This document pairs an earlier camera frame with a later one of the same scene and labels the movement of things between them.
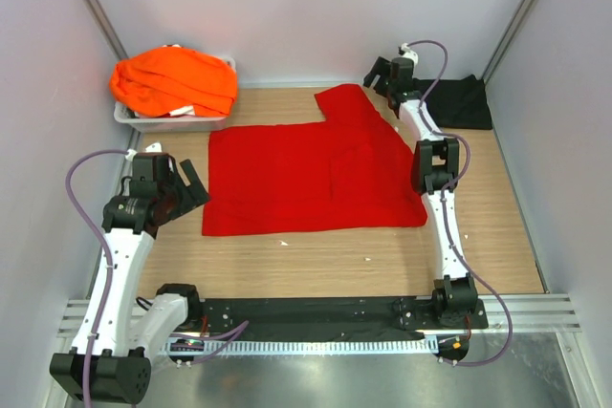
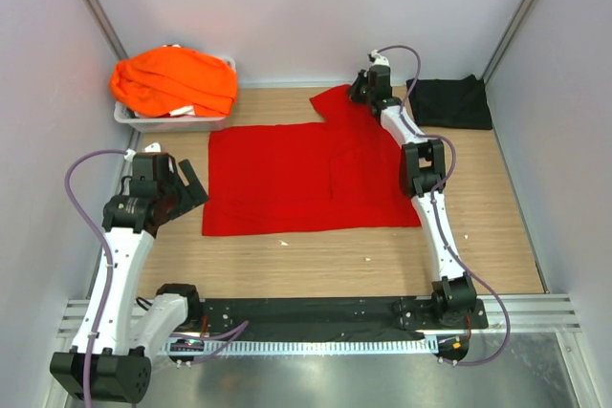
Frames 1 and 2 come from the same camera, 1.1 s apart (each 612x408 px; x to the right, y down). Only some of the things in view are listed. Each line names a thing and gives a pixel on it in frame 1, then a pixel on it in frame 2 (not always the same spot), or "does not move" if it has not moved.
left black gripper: [192, 195] does not move
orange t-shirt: [154, 82] does not move
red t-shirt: [352, 171] does not move
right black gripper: [380, 67] → [360, 77]
